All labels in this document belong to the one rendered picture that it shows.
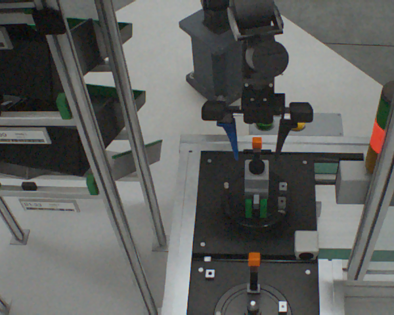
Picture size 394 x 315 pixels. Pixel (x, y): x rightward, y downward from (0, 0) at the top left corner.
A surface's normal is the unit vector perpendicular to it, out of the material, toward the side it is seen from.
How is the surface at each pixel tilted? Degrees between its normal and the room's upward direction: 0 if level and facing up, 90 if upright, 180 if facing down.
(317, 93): 0
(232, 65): 90
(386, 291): 90
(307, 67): 0
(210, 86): 90
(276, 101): 47
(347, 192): 90
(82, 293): 0
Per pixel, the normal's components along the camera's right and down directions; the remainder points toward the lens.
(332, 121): -0.07, -0.60
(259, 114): -0.10, 0.60
